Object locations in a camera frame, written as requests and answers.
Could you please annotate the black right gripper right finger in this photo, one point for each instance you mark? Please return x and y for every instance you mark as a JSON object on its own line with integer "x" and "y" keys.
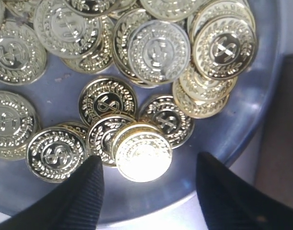
{"x": 230, "y": 203}

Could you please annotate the gold coin bottom front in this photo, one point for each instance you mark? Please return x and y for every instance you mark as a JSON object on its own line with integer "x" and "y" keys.
{"x": 143, "y": 157}

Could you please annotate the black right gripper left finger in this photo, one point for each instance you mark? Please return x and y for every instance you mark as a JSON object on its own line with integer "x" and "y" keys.
{"x": 73, "y": 205}

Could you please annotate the gold coin right stack top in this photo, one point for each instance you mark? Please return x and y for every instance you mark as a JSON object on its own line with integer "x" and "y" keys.
{"x": 224, "y": 48}

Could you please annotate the gold coin bottom centre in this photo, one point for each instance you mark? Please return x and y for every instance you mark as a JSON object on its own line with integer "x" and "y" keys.
{"x": 54, "y": 153}

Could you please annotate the gold coin lower right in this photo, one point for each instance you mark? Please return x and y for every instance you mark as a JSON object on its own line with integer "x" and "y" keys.
{"x": 104, "y": 96}

